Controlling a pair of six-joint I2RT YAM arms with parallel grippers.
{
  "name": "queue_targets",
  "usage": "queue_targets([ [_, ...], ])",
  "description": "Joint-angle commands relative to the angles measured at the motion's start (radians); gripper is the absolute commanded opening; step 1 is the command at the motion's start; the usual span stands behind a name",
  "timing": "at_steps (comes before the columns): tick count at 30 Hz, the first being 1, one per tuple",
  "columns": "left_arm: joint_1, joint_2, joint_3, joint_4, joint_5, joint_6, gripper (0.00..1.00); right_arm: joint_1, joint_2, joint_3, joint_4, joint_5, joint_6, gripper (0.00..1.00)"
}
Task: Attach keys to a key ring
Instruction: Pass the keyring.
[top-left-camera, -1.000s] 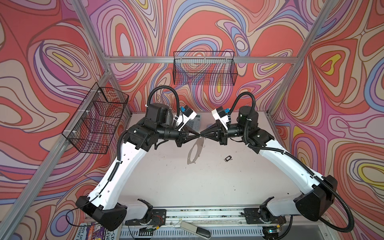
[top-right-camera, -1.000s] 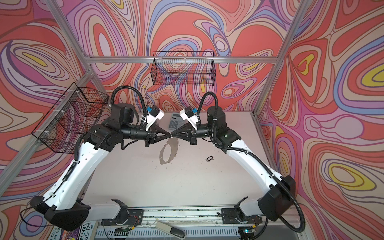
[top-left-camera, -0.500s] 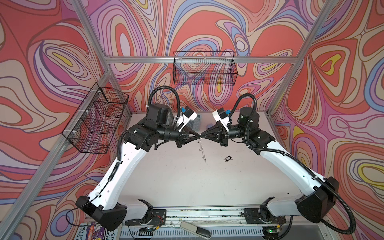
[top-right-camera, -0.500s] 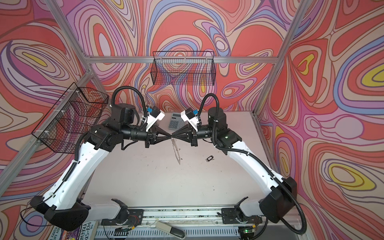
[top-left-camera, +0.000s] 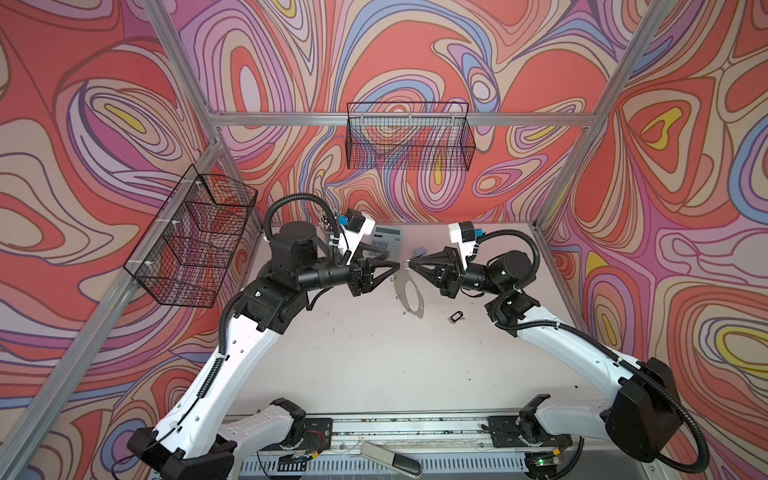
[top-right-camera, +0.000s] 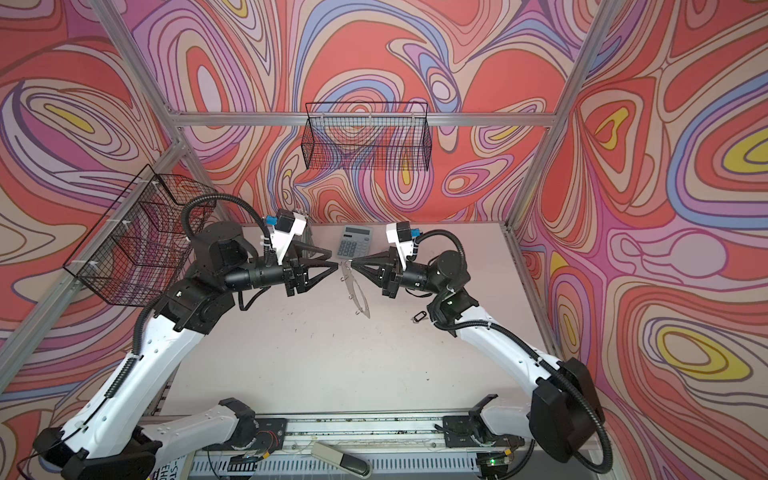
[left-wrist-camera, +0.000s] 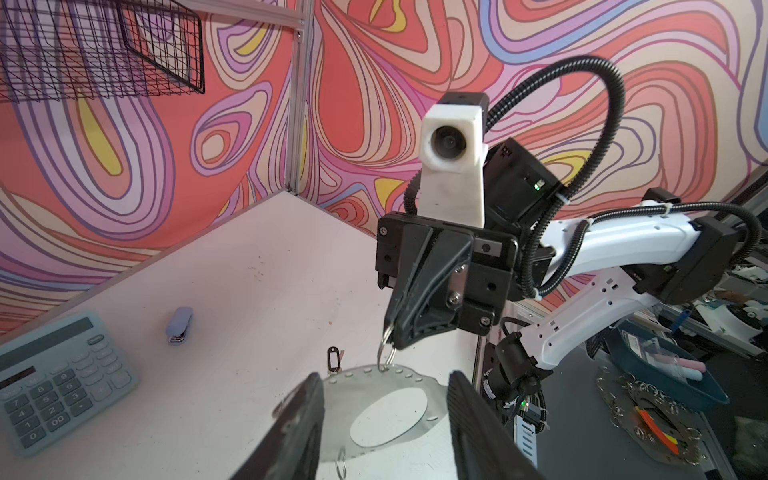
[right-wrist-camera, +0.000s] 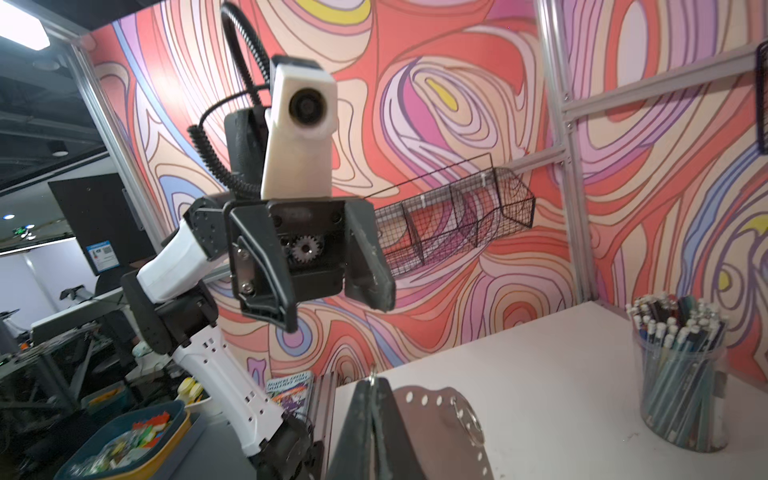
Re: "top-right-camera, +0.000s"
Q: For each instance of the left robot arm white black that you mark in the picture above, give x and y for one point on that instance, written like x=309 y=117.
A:
x=236 y=250

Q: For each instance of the grey foot pedal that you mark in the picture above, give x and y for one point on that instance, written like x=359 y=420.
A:
x=348 y=463

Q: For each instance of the black wire basket back wall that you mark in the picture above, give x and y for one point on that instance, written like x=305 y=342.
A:
x=367 y=135

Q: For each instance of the black wire basket wall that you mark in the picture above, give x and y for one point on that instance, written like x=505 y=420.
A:
x=138 y=248
x=367 y=135

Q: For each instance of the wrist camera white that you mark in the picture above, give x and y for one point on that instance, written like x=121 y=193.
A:
x=283 y=227
x=402 y=237

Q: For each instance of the black wire basket left wall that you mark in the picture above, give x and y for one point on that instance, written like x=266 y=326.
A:
x=138 y=248

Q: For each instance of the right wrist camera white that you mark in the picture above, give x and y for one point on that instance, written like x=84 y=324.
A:
x=402 y=237

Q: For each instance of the teal calculator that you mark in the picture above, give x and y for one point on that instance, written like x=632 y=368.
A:
x=354 y=242

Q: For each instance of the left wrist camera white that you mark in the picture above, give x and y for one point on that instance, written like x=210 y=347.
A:
x=283 y=227

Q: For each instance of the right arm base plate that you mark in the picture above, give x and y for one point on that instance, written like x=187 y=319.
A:
x=465 y=431

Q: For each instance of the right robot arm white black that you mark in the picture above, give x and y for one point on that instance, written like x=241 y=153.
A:
x=563 y=417

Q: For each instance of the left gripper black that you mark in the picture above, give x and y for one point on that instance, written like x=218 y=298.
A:
x=290 y=275

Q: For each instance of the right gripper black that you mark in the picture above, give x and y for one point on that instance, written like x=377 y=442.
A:
x=388 y=277

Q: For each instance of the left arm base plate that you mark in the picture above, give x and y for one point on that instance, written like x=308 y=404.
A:
x=261 y=434

